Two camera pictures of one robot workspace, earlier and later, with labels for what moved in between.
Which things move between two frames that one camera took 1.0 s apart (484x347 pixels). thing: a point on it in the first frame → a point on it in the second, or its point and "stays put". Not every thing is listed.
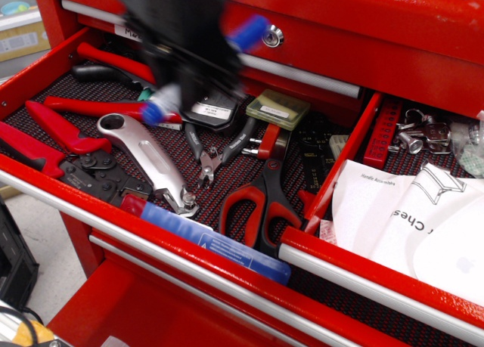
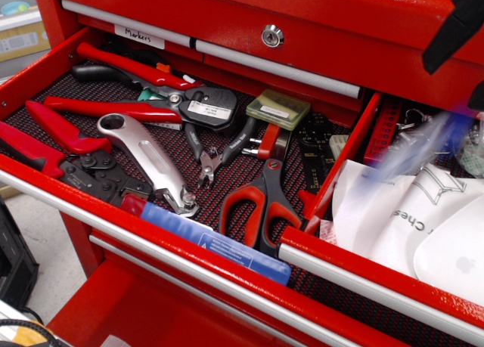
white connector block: x=336 y=143 stays put
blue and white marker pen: x=166 y=99 → x=439 y=135
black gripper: x=181 y=25 → x=465 y=21
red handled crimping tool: x=88 y=168 stays put
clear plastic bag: x=468 y=142 stays put
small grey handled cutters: x=211 y=161 stays put
